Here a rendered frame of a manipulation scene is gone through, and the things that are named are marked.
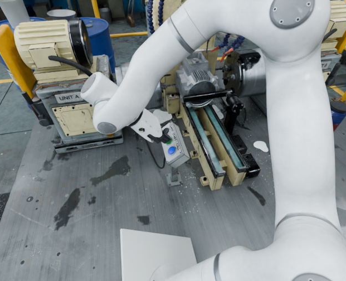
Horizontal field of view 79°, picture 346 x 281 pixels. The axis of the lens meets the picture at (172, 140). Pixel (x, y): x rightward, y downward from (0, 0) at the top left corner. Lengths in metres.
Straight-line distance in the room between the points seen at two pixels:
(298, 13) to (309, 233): 0.32
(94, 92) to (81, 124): 0.50
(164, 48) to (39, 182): 0.87
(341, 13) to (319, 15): 1.02
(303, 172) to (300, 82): 0.16
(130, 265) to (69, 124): 0.69
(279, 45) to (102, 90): 0.41
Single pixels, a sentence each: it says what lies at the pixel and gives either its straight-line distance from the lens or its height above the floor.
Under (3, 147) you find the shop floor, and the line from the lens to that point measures 2.80.
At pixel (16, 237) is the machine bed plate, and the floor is 0.80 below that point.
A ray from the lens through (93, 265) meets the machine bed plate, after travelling 0.90.
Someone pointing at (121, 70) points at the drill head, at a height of 1.16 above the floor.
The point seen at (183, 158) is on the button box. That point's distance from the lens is 0.74.
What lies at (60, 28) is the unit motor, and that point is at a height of 1.35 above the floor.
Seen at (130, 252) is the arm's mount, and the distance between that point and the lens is 0.63.
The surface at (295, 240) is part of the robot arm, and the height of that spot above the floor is 1.28.
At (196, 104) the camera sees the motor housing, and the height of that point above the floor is 0.94.
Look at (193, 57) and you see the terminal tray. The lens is 1.22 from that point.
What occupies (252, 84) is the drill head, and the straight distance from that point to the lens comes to 1.18.
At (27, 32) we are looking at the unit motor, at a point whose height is 1.35.
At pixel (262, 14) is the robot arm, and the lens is 0.37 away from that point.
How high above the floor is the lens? 1.63
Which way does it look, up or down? 46 degrees down
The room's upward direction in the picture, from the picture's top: straight up
